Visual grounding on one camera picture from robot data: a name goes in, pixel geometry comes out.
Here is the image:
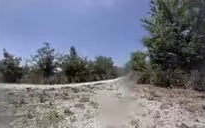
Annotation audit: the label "pale dirt road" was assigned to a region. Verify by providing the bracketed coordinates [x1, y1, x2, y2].
[0, 76, 127, 90]

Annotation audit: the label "dry stony grass ground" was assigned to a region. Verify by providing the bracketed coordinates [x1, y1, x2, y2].
[0, 78, 205, 128]

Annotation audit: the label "dry bushes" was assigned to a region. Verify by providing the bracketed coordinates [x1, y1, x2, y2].
[133, 68, 205, 93]

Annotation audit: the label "large green tree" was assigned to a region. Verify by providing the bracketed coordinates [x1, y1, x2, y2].
[126, 0, 205, 91]

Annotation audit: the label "pale dirt path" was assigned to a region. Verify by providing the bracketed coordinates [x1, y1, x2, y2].
[95, 77, 148, 128]

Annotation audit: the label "row of trees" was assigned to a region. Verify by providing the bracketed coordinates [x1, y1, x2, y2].
[0, 42, 120, 85]

